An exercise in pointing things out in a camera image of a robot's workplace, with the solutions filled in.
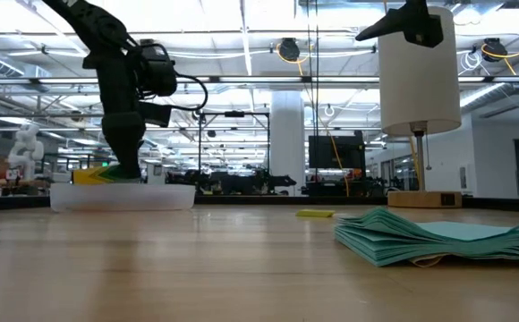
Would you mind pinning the white humanoid robot figure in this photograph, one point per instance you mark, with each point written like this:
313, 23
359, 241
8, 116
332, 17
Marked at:
26, 152

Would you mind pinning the white building column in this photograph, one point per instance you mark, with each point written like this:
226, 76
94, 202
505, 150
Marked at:
287, 143

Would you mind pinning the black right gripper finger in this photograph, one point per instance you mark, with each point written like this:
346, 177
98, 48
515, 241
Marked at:
420, 29

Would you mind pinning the small yellow eraser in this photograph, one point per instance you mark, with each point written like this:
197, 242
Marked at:
315, 214

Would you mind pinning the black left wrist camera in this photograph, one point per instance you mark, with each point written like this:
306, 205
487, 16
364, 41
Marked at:
159, 67

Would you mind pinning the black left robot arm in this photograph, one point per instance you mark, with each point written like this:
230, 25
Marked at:
98, 27

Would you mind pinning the green yellow crayon box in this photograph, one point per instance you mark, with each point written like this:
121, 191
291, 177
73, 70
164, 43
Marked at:
89, 175

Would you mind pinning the white shade wooden table lamp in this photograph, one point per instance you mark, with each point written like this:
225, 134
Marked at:
420, 89

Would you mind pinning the black monitor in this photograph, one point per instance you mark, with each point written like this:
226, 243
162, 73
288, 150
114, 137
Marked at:
336, 152

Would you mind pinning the black metal table frame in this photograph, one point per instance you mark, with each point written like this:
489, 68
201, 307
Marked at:
286, 200

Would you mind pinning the teal sticky note pad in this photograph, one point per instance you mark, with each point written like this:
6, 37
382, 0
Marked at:
402, 241

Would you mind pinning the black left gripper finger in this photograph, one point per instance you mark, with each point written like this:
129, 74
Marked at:
127, 143

